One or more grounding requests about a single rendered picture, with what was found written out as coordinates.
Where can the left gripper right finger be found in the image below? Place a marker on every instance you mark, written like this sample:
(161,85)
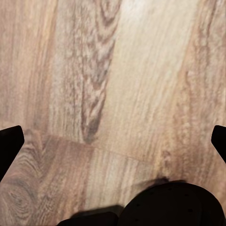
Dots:
(218,139)

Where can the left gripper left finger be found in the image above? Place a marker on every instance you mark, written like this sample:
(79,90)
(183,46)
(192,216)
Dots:
(11,141)

